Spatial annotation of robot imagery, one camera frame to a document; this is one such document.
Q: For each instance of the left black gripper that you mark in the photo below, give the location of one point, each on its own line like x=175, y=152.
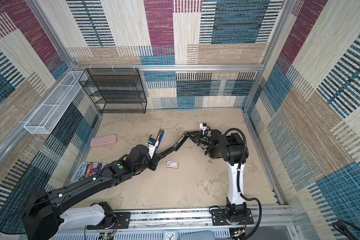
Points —
x=154, y=160

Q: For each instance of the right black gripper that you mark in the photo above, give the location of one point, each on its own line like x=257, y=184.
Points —
x=198, y=134

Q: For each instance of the black stapler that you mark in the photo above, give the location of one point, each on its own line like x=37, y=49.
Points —
x=175, y=147

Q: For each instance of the red white staples box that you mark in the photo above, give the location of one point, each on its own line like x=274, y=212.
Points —
x=172, y=164

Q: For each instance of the blue stapler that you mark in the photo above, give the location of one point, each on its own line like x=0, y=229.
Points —
x=159, y=138

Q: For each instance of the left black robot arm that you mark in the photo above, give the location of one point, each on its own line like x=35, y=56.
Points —
x=42, y=214

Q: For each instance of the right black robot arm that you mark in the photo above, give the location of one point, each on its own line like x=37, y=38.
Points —
x=230, y=146

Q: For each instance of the pink pencil case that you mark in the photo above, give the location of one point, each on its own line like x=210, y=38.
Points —
x=103, y=141

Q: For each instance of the colourful magazine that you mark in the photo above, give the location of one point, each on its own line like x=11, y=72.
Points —
x=85, y=170

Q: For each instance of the small teal clock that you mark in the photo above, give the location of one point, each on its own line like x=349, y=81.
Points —
x=170, y=235

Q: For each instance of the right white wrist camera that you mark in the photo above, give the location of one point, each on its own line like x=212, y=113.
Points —
x=204, y=126

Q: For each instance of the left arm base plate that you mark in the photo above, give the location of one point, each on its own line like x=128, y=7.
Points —
x=119, y=220

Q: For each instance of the aluminium mounting rail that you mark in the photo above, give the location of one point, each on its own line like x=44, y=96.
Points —
x=188, y=218

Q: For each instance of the black wire shelf rack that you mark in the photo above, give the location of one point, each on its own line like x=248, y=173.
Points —
x=115, y=91

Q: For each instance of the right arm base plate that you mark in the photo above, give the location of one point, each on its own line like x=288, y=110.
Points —
x=221, y=217

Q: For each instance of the white wire mesh basket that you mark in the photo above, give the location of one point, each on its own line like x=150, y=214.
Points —
x=49, y=113

